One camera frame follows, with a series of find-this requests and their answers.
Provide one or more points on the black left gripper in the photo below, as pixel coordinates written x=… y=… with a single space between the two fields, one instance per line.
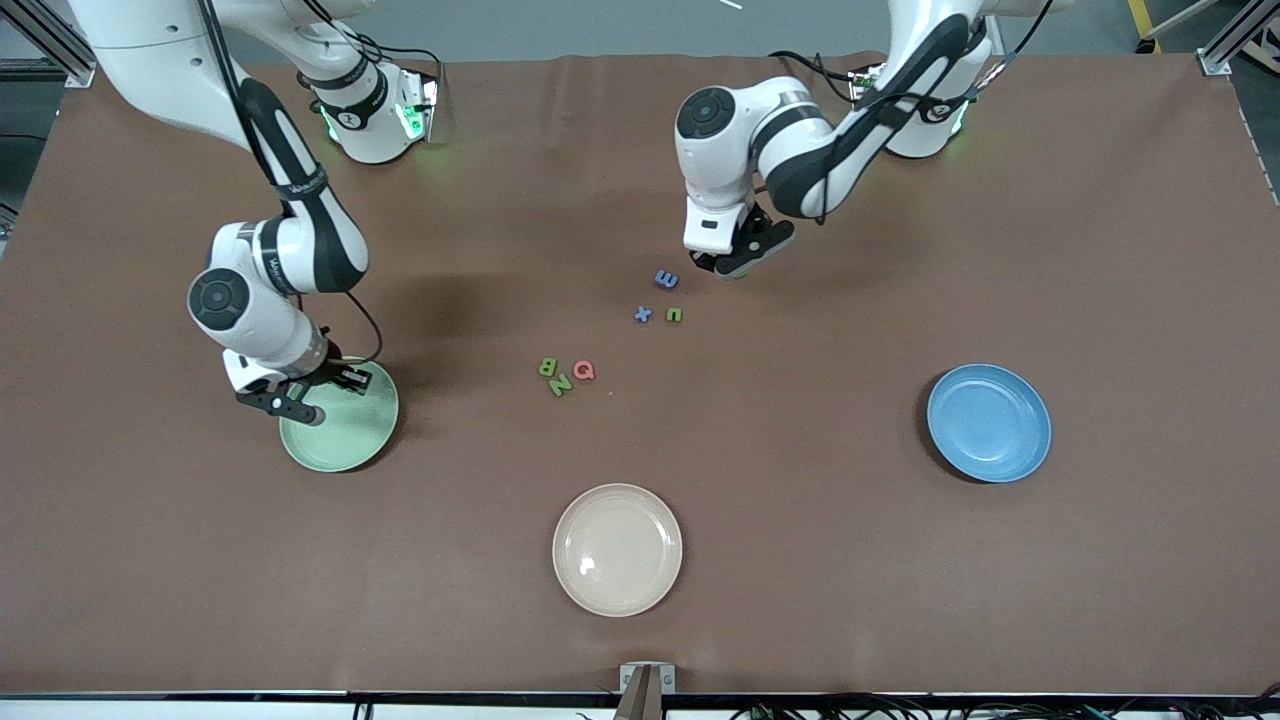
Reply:
x=757 y=231

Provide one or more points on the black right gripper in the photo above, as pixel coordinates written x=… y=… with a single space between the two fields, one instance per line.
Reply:
x=331 y=371

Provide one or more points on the blue foam letter m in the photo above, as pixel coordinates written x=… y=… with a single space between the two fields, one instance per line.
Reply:
x=666 y=279

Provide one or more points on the red foam letter Q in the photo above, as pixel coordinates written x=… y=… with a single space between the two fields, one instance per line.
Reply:
x=578 y=371

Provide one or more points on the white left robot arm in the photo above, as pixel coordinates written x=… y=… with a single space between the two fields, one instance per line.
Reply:
x=720 y=160

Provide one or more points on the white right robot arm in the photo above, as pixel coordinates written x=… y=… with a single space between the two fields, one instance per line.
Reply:
x=255 y=325

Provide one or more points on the light green plate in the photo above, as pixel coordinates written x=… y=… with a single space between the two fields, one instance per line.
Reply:
x=350 y=440

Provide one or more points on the grey base connector plate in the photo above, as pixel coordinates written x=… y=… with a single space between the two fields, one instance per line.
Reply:
x=420 y=105
x=866 y=85

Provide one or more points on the beige plate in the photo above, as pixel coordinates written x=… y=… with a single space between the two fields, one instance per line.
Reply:
x=617 y=550

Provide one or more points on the blue plate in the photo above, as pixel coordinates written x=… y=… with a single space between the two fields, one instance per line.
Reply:
x=988 y=423

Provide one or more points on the brown table cover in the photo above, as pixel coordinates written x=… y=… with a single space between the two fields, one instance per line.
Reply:
x=900 y=600

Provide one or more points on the thin grey metal bar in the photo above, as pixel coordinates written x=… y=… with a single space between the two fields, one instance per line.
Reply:
x=1185 y=22

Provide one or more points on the aluminium frame profile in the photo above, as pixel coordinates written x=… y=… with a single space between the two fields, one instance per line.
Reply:
x=78 y=72
x=1215 y=60

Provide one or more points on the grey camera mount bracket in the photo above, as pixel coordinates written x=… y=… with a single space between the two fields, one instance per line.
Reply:
x=667 y=680

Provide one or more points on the tan camera pole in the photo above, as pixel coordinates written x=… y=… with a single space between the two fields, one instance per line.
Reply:
x=642 y=702

